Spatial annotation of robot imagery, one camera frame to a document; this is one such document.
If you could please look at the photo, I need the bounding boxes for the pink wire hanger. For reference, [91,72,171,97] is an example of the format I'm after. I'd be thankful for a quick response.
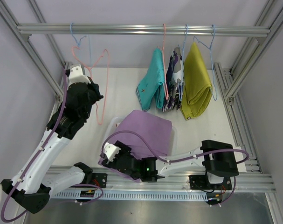
[161,23,169,100]
[71,46,110,126]

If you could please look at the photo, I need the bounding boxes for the lilac purple trousers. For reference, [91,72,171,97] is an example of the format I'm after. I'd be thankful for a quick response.
[98,110,172,182]

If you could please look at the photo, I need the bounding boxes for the light blue wire hanger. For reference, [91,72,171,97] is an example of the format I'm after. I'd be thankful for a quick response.
[70,22,92,77]

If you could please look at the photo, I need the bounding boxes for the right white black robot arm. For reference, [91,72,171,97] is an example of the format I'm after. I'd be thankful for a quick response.
[101,140,239,189]

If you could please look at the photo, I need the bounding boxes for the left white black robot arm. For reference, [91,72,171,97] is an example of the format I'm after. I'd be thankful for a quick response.
[1,81,103,214]

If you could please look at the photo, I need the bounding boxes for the teal trousers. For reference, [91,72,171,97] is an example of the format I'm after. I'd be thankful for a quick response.
[136,48,165,112]

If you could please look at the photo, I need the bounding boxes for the purple white patterned trousers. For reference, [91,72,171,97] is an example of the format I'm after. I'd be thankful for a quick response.
[162,47,184,112]

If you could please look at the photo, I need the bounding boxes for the olive yellow trousers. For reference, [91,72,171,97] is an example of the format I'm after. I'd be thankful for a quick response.
[181,42,212,120]

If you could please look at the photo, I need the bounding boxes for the white plastic basket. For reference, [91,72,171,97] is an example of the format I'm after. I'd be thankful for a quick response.
[103,116,177,155]

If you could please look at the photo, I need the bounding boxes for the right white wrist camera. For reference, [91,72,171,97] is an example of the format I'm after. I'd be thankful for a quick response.
[104,142,121,162]

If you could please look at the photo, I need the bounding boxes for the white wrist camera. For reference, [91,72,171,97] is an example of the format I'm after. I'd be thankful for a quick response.
[104,142,121,162]
[65,64,91,85]

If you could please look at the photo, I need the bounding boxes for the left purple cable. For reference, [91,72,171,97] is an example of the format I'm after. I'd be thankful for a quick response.
[1,70,71,222]

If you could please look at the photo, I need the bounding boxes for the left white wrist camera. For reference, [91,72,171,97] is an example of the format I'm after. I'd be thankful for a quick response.
[65,64,91,85]

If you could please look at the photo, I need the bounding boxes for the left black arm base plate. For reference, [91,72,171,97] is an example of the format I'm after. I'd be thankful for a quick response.
[90,173,108,188]

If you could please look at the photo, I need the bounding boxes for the white slotted cable duct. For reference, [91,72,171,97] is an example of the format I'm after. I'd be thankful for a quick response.
[53,189,208,202]

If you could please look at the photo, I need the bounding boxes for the aluminium frame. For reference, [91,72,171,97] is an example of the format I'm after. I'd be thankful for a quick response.
[0,0,283,224]

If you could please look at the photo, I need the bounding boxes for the aluminium hanging rail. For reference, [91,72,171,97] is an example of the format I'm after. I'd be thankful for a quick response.
[17,23,270,38]

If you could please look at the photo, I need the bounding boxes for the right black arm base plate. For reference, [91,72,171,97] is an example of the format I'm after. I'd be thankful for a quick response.
[189,173,233,193]

